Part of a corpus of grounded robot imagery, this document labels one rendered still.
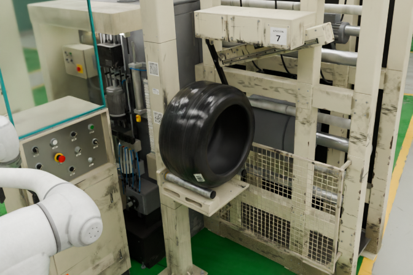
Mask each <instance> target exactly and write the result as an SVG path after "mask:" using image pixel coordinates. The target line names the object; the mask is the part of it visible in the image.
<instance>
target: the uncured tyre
mask: <svg viewBox="0 0 413 275"><path fill-rule="evenodd" d="M254 132H255V118H254V112H253V108H252V106H251V104H250V101H249V99H248V98H247V96H246V94H244V92H242V91H241V90H239V89H238V88H236V87H233V86H231V85H225V84H222V83H216V82H211V81H207V80H201V81H196V82H192V83H189V84H188V85H186V86H185V87H183V88H182V89H180V91H179V92H177V94H175V96H174V97H173V99H172V100H171V101H170V102H169V104H168V106H167V108H166V109H165V112H164V113H163V116H162V119H161V122H160V128H159V150H160V156H161V158H162V161H163V163H164V165H165V166H166V168H167V169H168V170H169V171H170V172H171V173H172V174H174V175H175V176H176V177H179V178H181V179H184V180H186V181H188V182H191V183H193V184H196V185H198V186H200V187H205V188H215V187H218V186H220V185H222V184H225V183H226V182H227V181H229V180H231V179H232V178H233V177H234V176H235V175H236V174H237V173H238V172H239V170H241V168H242V166H243V165H244V163H245V161H246V159H247V158H248V155H249V153H250V150H251V147H252V144H253V139H254ZM194 174H201V175H202V177H203V178H204V180H205V181H204V182H198V181H197V179H196V178H195V176H194Z"/></svg>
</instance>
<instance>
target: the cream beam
mask: <svg viewBox="0 0 413 275"><path fill-rule="evenodd" d="M315 15H316V12H308V11H298V10H281V9H263V8H254V7H237V6H216V7H211V8H208V9H203V10H198V11H194V19H195V37H198V38H204V39H212V40H217V41H226V42H235V43H240V44H249V45H258V46H263V47H272V48H280V49H285V50H292V49H294V48H297V47H299V46H302V45H303V44H304V41H305V30H306V29H307V28H311V27H313V26H315ZM270 27H275V28H287V34H286V45H279V44H270Z"/></svg>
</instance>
